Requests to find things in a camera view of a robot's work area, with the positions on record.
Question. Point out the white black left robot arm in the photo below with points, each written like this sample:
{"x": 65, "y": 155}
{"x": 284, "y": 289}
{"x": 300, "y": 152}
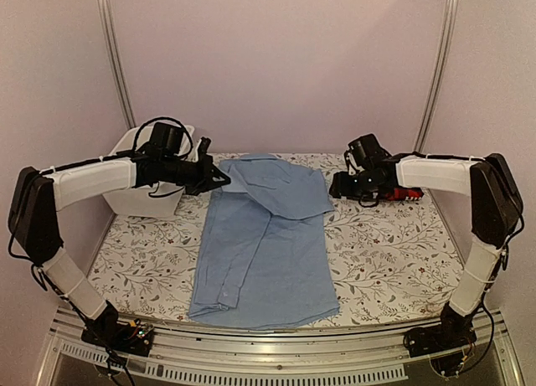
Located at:
{"x": 40, "y": 195}

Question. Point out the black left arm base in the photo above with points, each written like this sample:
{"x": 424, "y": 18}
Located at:
{"x": 133, "y": 337}

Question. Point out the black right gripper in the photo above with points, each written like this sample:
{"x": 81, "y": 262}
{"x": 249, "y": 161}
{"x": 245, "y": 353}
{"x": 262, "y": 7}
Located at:
{"x": 339, "y": 188}

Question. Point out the left aluminium frame post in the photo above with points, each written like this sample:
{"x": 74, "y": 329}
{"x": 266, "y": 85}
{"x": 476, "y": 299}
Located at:
{"x": 109, "y": 33}

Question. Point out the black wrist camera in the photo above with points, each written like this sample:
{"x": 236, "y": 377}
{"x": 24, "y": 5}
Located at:
{"x": 167, "y": 138}
{"x": 365, "y": 152}

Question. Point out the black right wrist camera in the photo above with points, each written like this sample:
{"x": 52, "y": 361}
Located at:
{"x": 365, "y": 152}

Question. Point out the aluminium front rail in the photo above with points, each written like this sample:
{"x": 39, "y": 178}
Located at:
{"x": 188, "y": 354}

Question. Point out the red black plaid folded shirt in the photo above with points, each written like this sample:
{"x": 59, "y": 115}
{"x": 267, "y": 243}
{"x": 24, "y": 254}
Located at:
{"x": 404, "y": 194}

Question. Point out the aluminium frame post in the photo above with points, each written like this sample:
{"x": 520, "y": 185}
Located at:
{"x": 109, "y": 33}
{"x": 441, "y": 59}

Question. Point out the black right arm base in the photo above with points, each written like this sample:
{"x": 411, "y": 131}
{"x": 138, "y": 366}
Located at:
{"x": 452, "y": 332}

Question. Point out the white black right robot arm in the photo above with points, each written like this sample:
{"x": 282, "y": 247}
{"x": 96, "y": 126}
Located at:
{"x": 487, "y": 182}

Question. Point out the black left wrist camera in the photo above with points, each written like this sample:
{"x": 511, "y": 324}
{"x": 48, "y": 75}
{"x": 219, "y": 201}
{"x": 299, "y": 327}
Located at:
{"x": 167, "y": 138}

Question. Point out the floral patterned table cloth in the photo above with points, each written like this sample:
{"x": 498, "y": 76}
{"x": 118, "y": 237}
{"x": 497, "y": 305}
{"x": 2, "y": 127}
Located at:
{"x": 391, "y": 263}

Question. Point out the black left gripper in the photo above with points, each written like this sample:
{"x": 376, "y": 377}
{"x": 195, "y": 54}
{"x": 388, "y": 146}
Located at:
{"x": 208, "y": 171}

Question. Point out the right aluminium frame post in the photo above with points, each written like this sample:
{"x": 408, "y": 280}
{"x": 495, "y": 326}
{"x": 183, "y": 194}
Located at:
{"x": 441, "y": 59}

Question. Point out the light blue long sleeve shirt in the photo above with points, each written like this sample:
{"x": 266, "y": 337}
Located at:
{"x": 262, "y": 261}

